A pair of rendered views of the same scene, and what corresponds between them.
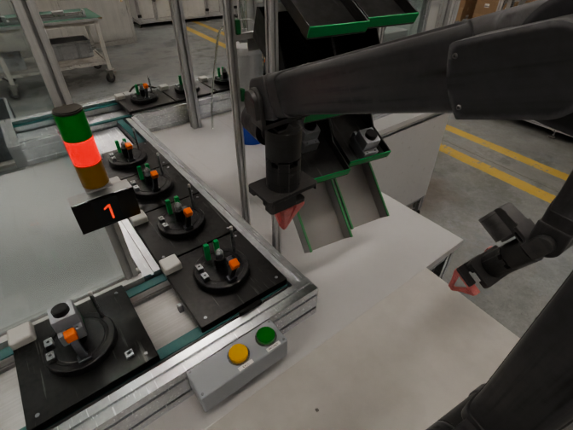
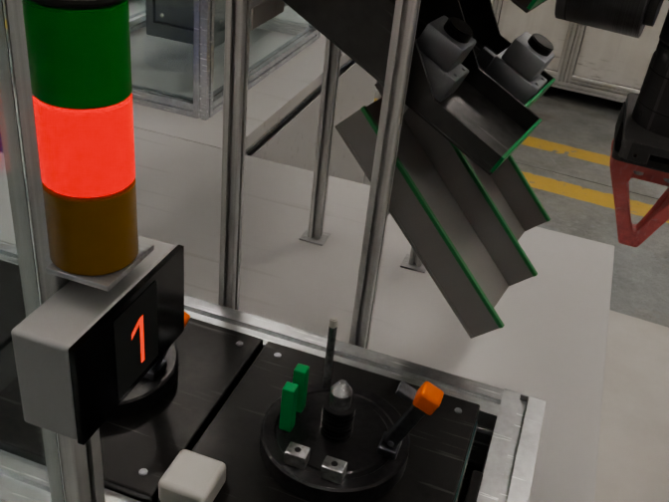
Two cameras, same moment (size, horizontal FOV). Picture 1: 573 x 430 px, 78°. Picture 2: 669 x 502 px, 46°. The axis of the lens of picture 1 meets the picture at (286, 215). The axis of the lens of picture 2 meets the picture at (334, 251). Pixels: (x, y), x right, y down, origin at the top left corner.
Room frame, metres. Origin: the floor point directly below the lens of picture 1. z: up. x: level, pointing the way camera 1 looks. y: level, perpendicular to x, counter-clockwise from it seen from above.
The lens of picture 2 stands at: (0.21, 0.50, 1.52)
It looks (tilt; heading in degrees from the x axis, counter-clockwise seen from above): 32 degrees down; 323
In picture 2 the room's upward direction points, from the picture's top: 7 degrees clockwise
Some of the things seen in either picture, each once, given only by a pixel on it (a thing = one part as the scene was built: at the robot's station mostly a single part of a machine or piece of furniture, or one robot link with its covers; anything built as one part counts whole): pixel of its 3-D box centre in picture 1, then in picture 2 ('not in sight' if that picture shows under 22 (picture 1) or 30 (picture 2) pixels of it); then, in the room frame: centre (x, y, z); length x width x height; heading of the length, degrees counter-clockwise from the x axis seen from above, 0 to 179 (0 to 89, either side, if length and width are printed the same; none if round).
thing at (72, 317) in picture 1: (65, 316); not in sight; (0.43, 0.44, 1.06); 0.08 x 0.04 x 0.07; 37
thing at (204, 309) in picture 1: (220, 259); (337, 413); (0.63, 0.17, 1.01); 0.24 x 0.24 x 0.13; 37
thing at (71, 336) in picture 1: (75, 341); not in sight; (0.39, 0.41, 1.04); 0.04 x 0.02 x 0.08; 37
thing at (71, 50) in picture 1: (66, 48); not in sight; (5.39, 3.10, 0.40); 0.61 x 0.41 x 0.22; 123
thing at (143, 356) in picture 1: (83, 347); not in sight; (0.42, 0.43, 0.96); 0.24 x 0.24 x 0.02; 37
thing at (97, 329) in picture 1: (80, 342); not in sight; (0.42, 0.43, 0.98); 0.14 x 0.14 x 0.02
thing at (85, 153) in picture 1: (83, 149); (86, 135); (0.61, 0.39, 1.33); 0.05 x 0.05 x 0.05
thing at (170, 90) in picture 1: (186, 82); not in sight; (2.01, 0.56, 1.01); 0.24 x 0.24 x 0.13; 37
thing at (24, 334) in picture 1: (23, 337); not in sight; (0.44, 0.57, 0.97); 0.05 x 0.05 x 0.04; 37
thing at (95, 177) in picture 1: (91, 172); (92, 216); (0.61, 0.39, 1.28); 0.05 x 0.05 x 0.05
